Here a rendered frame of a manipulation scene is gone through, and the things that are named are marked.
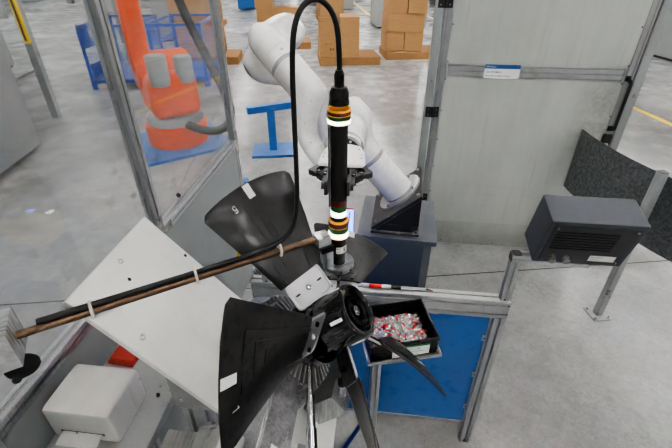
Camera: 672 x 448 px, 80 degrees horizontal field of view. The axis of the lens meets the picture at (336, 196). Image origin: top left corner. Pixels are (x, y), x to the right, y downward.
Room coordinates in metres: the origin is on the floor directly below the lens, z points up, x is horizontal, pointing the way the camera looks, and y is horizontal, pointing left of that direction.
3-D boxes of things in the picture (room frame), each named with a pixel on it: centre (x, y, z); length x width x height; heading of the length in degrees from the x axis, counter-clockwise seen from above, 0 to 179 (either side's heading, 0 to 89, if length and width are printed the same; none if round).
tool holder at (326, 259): (0.70, 0.00, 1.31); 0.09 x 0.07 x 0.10; 119
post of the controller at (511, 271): (1.01, -0.57, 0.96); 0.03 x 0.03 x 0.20; 84
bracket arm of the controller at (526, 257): (0.99, -0.67, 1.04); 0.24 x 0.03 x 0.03; 84
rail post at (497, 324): (1.01, -0.57, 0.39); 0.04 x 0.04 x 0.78; 84
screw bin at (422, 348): (0.88, -0.19, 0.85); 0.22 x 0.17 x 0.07; 100
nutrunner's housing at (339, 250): (0.71, -0.01, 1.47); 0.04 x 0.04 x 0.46
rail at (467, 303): (1.05, -0.14, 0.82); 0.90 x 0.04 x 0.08; 84
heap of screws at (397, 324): (0.88, -0.20, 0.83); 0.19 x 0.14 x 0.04; 100
